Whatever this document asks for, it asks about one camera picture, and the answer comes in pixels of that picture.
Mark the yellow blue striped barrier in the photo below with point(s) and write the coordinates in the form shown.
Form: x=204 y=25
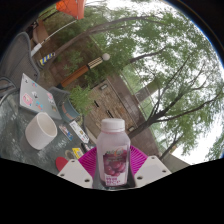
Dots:
x=47 y=58

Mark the blue printed card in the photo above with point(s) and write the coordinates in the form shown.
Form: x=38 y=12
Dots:
x=66 y=132

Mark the purple juice bottle white cap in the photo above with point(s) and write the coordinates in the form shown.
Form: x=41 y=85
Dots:
x=112 y=150

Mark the large green tree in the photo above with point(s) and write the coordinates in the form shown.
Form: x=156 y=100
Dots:
x=173 y=83

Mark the globe lamp post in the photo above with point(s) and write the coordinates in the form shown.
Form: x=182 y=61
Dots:
x=80 y=71

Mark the grey laptop with stickers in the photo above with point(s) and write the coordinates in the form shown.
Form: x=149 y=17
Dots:
x=36 y=96

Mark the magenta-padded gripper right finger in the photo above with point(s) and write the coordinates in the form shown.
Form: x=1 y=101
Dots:
x=151 y=170

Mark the brown stone building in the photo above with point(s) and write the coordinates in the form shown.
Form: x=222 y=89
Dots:
x=113 y=103

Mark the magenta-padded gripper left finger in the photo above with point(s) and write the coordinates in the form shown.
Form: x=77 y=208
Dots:
x=75 y=173

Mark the small yellow card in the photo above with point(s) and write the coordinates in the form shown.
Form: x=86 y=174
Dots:
x=77 y=153

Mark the flat round red coaster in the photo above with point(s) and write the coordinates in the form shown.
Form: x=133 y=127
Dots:
x=61 y=163

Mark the orange patio umbrella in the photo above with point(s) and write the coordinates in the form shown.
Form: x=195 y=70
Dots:
x=71 y=7

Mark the white printed card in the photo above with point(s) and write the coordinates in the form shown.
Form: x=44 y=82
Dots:
x=79 y=131

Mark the grey mesh chair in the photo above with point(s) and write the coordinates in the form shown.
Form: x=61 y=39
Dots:
x=16 y=60

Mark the white paper cup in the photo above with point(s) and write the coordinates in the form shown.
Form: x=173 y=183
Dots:
x=40 y=131

